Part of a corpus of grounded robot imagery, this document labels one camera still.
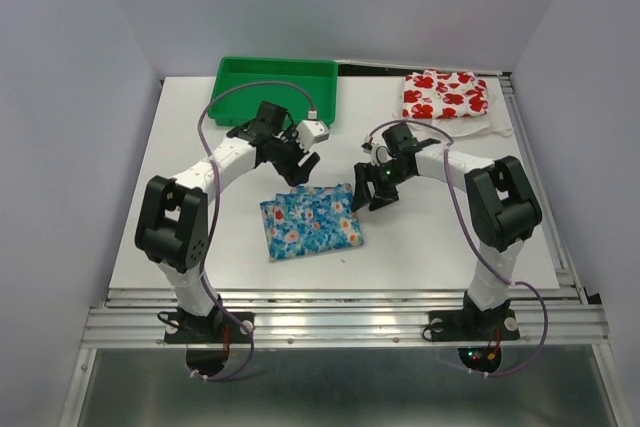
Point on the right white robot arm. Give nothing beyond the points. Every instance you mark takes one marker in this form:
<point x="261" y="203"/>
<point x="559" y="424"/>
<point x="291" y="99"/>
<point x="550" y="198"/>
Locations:
<point x="496" y="208"/>

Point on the aluminium rail frame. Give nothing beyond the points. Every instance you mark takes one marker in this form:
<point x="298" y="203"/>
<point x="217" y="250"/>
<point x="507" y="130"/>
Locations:
<point x="354" y="356"/>

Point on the white crumpled skirt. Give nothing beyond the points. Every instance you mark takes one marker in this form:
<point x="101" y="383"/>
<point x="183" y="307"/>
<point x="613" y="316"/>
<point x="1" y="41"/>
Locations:
<point x="467" y="127"/>

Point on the red poppy white skirt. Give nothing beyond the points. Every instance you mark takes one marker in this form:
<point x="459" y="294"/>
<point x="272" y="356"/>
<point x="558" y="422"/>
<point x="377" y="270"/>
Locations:
<point x="435" y="95"/>

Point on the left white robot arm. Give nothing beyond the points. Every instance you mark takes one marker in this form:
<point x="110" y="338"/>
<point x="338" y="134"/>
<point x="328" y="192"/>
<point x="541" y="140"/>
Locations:
<point x="179" y="213"/>

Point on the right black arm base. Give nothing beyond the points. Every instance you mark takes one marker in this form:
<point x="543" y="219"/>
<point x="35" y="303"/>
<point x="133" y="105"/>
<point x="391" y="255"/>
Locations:
<point x="471" y="327"/>

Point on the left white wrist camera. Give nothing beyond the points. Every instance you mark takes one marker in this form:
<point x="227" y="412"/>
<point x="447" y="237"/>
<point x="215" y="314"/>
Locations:
<point x="311" y="132"/>

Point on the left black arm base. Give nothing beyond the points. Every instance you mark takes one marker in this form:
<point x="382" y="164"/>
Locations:
<point x="235" y="329"/>

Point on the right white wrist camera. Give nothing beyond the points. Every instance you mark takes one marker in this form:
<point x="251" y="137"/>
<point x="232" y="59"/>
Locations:
<point x="378" y="153"/>

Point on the blue floral skirt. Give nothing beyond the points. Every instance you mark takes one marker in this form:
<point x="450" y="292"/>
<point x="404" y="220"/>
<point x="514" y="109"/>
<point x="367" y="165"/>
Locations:
<point x="310" y="221"/>

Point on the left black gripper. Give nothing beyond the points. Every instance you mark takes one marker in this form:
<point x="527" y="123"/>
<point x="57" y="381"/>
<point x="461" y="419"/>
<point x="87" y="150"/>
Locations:
<point x="301" y="175"/>

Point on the green plastic tray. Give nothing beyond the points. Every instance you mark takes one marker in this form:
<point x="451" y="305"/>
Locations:
<point x="294" y="84"/>

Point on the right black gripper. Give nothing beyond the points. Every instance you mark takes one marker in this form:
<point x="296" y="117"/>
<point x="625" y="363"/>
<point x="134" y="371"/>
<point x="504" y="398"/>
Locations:
<point x="363" y="172"/>

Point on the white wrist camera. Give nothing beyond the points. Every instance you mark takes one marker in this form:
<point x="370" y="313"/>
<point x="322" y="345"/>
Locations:
<point x="378" y="153"/>
<point x="311" y="132"/>

